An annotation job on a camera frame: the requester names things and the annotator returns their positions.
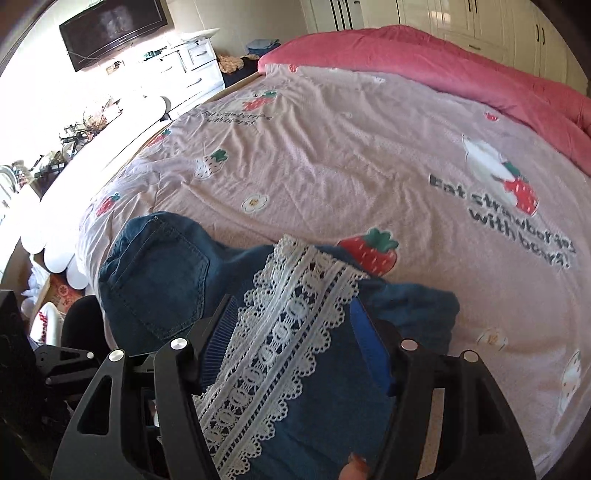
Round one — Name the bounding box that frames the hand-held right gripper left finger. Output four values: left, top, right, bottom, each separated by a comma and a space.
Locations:
55, 295, 242, 480

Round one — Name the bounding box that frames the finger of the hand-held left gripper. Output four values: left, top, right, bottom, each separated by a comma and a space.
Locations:
34, 345, 96, 386

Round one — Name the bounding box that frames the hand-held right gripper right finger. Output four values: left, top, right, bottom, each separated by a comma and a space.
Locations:
349, 298, 536, 480

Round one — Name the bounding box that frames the blue denim pants lace trim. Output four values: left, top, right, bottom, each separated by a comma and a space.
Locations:
98, 211, 461, 480

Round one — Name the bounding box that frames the person's right hand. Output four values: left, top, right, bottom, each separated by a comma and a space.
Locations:
339, 453, 371, 480

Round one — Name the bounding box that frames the white red plastic bag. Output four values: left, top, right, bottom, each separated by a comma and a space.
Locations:
28, 299, 63, 344

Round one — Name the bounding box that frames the white scalloped table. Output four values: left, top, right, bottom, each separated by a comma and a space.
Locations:
21, 95, 172, 284

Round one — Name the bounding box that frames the pink strawberry printed bed sheet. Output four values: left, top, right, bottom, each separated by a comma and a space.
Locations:
76, 62, 591, 462

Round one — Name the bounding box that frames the dried twigs bundle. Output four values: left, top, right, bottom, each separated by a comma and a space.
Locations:
81, 96, 125, 134

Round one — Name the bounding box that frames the pink quilt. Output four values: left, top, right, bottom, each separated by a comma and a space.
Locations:
257, 25, 591, 177

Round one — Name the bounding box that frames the white drawer dresser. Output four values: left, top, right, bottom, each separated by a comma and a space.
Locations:
157, 28, 226, 110

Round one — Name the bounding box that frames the yellow brown flower cushion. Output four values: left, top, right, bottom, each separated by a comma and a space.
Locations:
217, 54, 260, 75

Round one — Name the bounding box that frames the folded blue cloth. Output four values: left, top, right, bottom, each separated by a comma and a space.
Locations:
246, 38, 281, 55

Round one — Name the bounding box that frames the cream wardrobe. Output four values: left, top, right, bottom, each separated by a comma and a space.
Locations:
300, 0, 575, 95

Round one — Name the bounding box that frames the black flat television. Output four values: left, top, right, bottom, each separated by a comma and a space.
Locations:
59, 0, 168, 73

